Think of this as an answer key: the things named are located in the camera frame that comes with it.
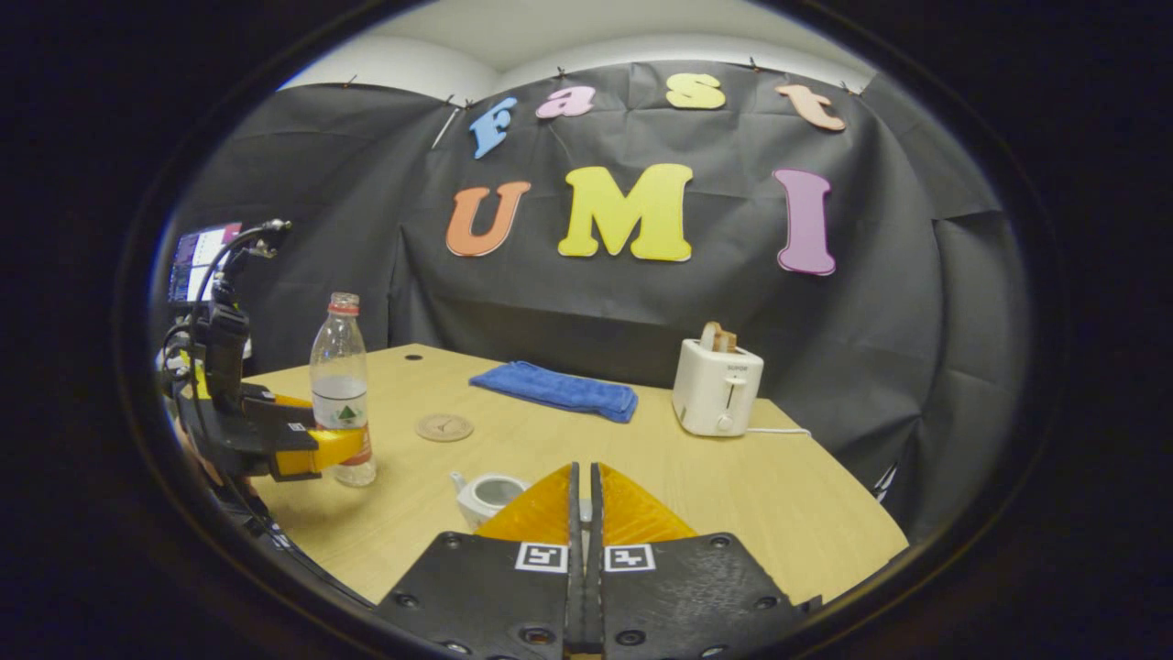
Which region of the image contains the blue towel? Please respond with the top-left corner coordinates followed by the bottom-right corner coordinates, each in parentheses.
top-left (469, 360), bottom-right (639, 424)

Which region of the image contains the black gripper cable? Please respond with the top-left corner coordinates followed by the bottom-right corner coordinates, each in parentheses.
top-left (188, 218), bottom-right (293, 322)

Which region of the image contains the clear plastic water bottle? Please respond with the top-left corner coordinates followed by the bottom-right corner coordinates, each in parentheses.
top-left (309, 292), bottom-right (378, 488)

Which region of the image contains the black backdrop cloth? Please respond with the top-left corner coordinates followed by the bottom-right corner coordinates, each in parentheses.
top-left (174, 60), bottom-right (1032, 551)

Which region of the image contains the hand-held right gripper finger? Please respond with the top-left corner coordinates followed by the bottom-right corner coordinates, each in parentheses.
top-left (374, 461), bottom-right (585, 660)
top-left (591, 461), bottom-right (821, 660)

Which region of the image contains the white toaster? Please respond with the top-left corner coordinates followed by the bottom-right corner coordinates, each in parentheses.
top-left (672, 338), bottom-right (764, 437)

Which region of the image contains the computer monitor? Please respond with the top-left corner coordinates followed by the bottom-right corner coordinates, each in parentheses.
top-left (168, 223), bottom-right (244, 303)

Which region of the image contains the white teacup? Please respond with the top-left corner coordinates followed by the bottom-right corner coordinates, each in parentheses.
top-left (449, 471), bottom-right (531, 531)

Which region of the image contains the round wooden coaster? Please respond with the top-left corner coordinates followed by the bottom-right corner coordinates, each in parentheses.
top-left (415, 413), bottom-right (475, 443)

